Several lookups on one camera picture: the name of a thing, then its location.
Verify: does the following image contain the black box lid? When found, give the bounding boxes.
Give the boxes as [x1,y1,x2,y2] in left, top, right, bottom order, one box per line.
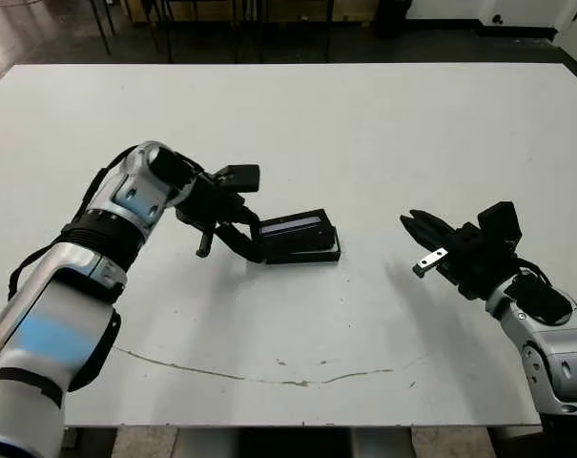
[258,207,338,255]

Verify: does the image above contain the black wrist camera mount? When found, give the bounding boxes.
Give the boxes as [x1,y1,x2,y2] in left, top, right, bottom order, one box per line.
[213,163,261,195]
[476,200,524,250]

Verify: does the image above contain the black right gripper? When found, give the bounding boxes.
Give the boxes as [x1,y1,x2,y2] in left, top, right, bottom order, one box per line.
[399,208,521,302]

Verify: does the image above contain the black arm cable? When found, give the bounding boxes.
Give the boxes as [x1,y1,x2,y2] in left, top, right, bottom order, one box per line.
[510,256,555,288]
[7,142,128,302]

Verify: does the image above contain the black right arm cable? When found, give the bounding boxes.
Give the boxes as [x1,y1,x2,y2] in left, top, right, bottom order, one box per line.
[510,256,555,288]

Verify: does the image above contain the dark grey robot lower body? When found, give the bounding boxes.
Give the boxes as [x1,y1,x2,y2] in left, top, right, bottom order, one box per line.
[63,426,413,458]

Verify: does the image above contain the white door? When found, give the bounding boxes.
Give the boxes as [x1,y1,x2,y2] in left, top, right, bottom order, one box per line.
[553,0,577,48]

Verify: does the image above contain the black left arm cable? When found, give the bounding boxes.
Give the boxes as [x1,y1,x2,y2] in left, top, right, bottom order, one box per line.
[7,142,128,302]

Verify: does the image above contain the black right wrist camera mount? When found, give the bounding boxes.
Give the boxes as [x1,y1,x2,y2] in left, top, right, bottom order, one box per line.
[476,200,524,250]

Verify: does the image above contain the black box with white insert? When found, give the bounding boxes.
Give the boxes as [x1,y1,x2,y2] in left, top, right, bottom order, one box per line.
[262,227,342,266]

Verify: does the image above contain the black bin with purple bag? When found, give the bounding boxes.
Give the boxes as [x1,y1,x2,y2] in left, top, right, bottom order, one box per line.
[374,0,412,41]

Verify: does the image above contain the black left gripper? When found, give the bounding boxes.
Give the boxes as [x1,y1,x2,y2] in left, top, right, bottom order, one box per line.
[175,170,266,265]

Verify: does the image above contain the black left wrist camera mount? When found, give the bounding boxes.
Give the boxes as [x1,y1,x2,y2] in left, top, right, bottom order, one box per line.
[213,163,261,195]

